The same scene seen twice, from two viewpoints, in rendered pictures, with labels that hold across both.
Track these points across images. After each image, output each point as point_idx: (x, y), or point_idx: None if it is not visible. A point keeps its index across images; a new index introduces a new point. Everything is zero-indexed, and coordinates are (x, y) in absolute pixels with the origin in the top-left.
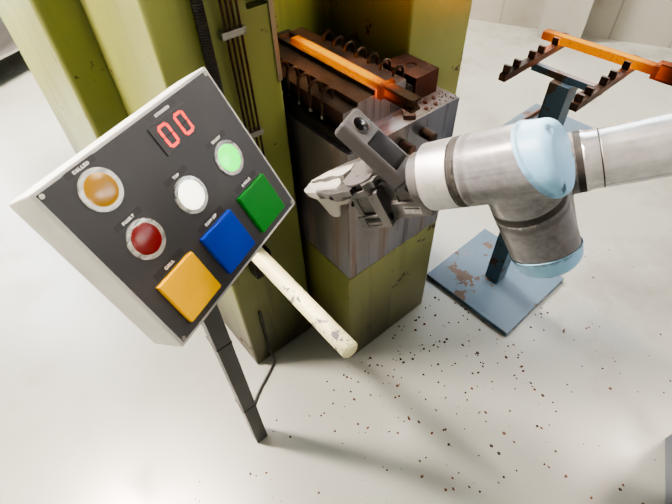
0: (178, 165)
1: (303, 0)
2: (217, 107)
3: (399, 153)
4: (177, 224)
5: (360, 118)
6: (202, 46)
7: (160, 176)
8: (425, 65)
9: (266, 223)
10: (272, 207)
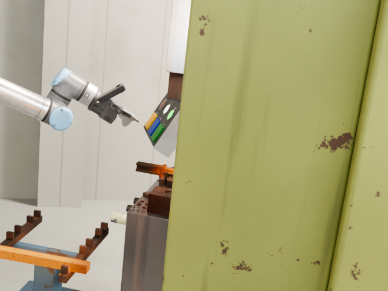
0: (173, 101)
1: None
2: None
3: (104, 94)
4: (163, 109)
5: (119, 84)
6: None
7: (172, 99)
8: (159, 193)
9: (152, 136)
10: (154, 136)
